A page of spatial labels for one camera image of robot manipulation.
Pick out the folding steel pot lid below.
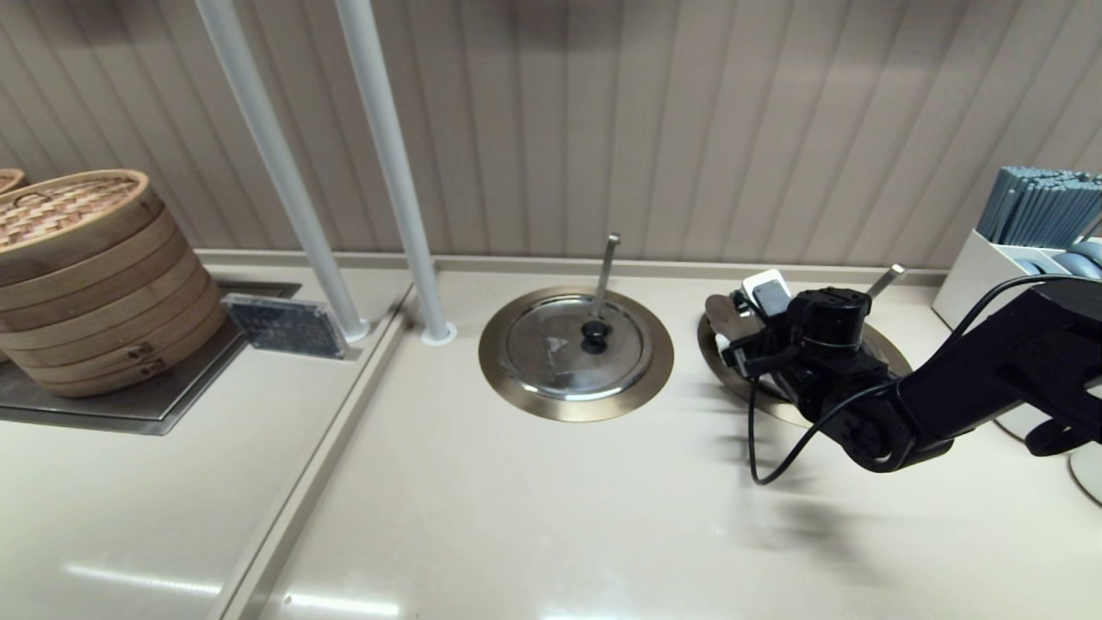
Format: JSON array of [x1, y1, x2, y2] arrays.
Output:
[[704, 293, 888, 406]]

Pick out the steel ladle handle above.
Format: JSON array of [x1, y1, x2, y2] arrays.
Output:
[[591, 232, 622, 321], [865, 263, 907, 299]]

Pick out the steel pot lid black knob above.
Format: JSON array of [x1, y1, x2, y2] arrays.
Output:
[[499, 294, 653, 402]]

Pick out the bamboo steamer baskets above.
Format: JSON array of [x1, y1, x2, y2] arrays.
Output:
[[0, 169, 229, 399]]

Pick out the white cutlery holder box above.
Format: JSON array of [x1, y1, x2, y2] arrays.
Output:
[[932, 229, 1102, 332]]

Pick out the grey-blue chopstick bundle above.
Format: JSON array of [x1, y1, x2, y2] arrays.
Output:
[[979, 166, 1102, 251]]

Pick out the white support pole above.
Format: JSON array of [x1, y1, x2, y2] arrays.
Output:
[[195, 0, 372, 344], [334, 0, 458, 347]]

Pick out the dark acrylic label sign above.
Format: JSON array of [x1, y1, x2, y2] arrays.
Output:
[[222, 294, 352, 361]]

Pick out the recessed steel steamer tray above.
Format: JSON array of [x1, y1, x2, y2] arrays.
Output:
[[0, 280, 302, 437]]

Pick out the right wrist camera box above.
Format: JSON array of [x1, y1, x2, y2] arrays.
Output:
[[742, 269, 794, 318]]

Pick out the black camera cable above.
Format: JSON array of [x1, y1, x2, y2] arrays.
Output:
[[746, 276, 1102, 486]]

